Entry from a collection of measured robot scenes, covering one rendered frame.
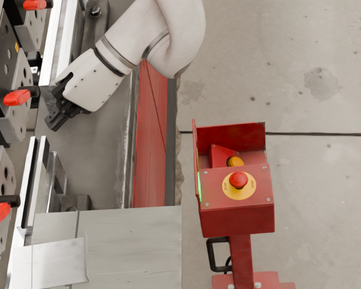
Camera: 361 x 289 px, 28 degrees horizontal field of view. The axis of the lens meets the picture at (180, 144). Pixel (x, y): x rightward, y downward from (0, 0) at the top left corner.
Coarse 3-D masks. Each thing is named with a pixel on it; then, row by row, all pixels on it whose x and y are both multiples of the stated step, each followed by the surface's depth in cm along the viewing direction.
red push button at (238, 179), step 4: (236, 172) 152; (240, 172) 151; (232, 176) 151; (236, 176) 151; (240, 176) 151; (244, 176) 151; (232, 180) 150; (236, 180) 150; (240, 180) 150; (244, 180) 150; (232, 184) 150; (236, 184) 150; (240, 184) 150; (244, 184) 150; (236, 188) 152; (240, 188) 152
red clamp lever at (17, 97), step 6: (12, 90) 111; (18, 90) 106; (24, 90) 106; (30, 90) 110; (36, 90) 110; (6, 96) 102; (12, 96) 102; (18, 96) 102; (24, 96) 105; (30, 96) 110; (36, 96) 110; (6, 102) 102; (12, 102) 102; (18, 102) 102; (24, 102) 106
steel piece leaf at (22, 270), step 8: (16, 248) 124; (24, 248) 123; (16, 256) 123; (24, 256) 122; (16, 264) 122; (24, 264) 122; (16, 272) 121; (24, 272) 121; (16, 280) 120; (24, 280) 120; (16, 288) 119; (24, 288) 119
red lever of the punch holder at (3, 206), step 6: (0, 198) 98; (6, 198) 98; (12, 198) 98; (18, 198) 98; (0, 204) 94; (6, 204) 95; (12, 204) 98; (18, 204) 98; (0, 210) 93; (6, 210) 94; (0, 216) 92
